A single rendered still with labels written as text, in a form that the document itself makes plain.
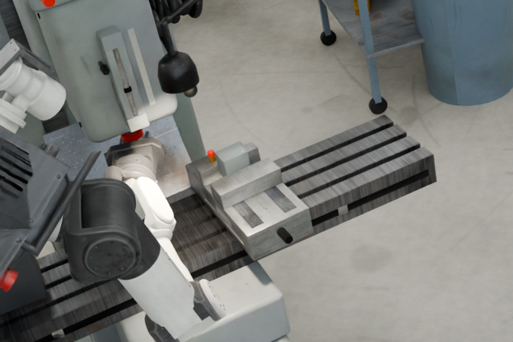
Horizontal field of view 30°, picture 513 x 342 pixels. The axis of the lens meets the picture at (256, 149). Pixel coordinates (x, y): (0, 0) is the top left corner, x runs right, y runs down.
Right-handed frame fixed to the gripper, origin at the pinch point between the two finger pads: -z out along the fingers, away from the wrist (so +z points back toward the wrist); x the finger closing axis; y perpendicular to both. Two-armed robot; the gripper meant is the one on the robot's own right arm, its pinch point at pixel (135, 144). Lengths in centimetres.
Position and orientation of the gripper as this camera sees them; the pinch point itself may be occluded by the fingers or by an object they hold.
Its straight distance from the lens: 205.9
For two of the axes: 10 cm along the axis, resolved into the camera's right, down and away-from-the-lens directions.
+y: 2.0, 8.3, 5.2
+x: -9.8, 2.1, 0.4
